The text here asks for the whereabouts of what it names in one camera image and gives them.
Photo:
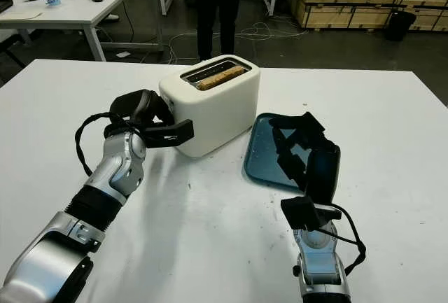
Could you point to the white floor paper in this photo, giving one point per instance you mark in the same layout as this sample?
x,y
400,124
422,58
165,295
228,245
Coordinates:
x,y
122,54

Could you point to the person's legs with sneakers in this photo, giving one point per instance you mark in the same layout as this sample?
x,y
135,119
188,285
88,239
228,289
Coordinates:
x,y
217,9

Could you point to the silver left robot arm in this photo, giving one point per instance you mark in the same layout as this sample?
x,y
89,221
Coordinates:
x,y
112,177

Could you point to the brown bread slice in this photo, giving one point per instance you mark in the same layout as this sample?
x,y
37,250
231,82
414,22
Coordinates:
x,y
220,77

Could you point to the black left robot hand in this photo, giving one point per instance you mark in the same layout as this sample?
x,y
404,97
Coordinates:
x,y
133,107

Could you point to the black waste bin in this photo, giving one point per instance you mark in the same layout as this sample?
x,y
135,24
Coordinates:
x,y
400,26

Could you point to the white office desk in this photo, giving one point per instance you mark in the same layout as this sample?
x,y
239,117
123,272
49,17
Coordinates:
x,y
77,12

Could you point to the white two-slot toaster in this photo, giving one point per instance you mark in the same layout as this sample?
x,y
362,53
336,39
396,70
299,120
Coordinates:
x,y
217,117

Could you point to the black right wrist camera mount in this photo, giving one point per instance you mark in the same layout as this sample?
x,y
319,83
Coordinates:
x,y
299,212

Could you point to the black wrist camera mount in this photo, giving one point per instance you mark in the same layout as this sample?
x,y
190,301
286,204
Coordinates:
x,y
299,212
171,135

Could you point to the black keyboard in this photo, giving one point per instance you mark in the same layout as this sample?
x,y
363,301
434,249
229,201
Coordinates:
x,y
5,5

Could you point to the blue plastic tray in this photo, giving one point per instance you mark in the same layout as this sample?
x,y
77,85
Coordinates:
x,y
262,156

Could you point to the white paper sheet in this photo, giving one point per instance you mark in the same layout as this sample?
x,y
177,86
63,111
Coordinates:
x,y
21,15

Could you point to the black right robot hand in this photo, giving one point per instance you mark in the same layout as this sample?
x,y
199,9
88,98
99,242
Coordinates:
x,y
322,173

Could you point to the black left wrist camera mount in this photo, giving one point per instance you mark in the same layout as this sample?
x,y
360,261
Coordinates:
x,y
171,135

